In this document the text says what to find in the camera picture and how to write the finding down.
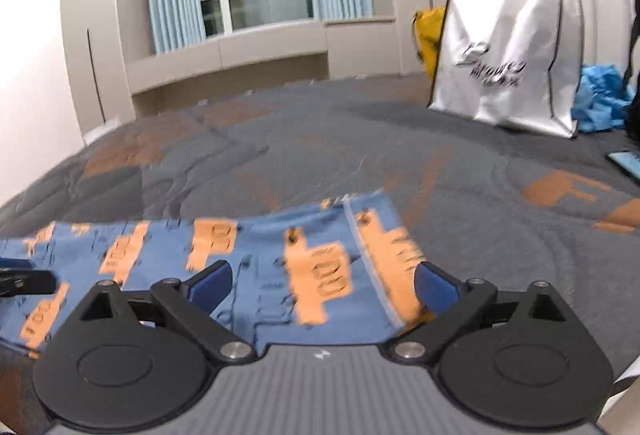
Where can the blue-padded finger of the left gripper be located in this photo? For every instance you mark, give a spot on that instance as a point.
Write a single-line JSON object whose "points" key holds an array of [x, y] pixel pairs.
{"points": [[19, 277]]}

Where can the smartphone on bed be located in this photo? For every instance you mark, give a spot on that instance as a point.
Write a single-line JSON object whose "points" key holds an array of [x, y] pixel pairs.
{"points": [[628, 161]]}

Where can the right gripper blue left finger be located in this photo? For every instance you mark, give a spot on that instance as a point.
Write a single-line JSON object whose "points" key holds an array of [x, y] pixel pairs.
{"points": [[208, 288]]}

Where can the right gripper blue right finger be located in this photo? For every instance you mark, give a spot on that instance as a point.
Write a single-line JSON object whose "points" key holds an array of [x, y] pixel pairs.
{"points": [[435, 289]]}

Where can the white shopping bag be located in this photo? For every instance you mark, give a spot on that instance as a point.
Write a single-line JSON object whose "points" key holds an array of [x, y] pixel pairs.
{"points": [[511, 63]]}

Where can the grey orange quilted mattress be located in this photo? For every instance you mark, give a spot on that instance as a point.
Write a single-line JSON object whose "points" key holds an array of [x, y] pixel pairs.
{"points": [[542, 231]]}

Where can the yellow bag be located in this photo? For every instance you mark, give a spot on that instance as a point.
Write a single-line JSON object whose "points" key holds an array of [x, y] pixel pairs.
{"points": [[427, 30]]}

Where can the blue orange patterned pants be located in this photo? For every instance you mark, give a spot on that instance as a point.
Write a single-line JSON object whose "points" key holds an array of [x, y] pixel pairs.
{"points": [[340, 271]]}

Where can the blue crumpled cloth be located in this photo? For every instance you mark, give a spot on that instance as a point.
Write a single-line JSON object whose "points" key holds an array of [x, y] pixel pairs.
{"points": [[602, 100]]}

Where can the beige window sill cabinet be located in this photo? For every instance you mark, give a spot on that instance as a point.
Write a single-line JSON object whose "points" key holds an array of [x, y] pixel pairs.
{"points": [[273, 55]]}

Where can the wooden padded headboard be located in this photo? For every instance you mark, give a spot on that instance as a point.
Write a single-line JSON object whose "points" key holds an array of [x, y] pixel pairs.
{"points": [[600, 0]]}

